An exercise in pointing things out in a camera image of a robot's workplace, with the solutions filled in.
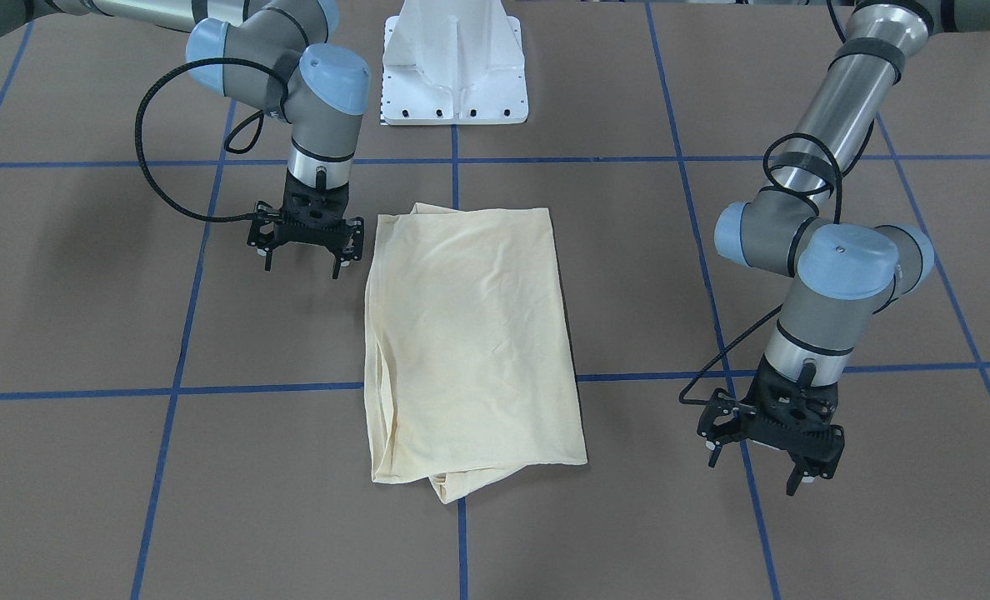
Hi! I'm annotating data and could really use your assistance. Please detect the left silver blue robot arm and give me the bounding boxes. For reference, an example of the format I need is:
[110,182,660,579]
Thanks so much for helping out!
[697,1,990,495]

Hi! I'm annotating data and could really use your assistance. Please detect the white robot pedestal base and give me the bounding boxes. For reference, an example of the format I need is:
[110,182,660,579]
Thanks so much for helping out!
[380,1,529,126]

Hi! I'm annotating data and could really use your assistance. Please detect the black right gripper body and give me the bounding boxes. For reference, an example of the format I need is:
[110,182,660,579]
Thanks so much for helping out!
[247,179,364,262]

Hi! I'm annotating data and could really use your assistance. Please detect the cream long-sleeve printed shirt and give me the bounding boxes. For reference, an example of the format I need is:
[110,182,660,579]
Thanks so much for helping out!
[364,202,589,504]

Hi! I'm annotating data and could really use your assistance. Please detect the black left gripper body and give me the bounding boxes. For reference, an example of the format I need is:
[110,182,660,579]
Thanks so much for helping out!
[697,358,846,479]

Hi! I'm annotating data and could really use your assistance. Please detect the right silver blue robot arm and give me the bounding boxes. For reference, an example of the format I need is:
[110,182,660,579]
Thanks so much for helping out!
[0,1,372,276]

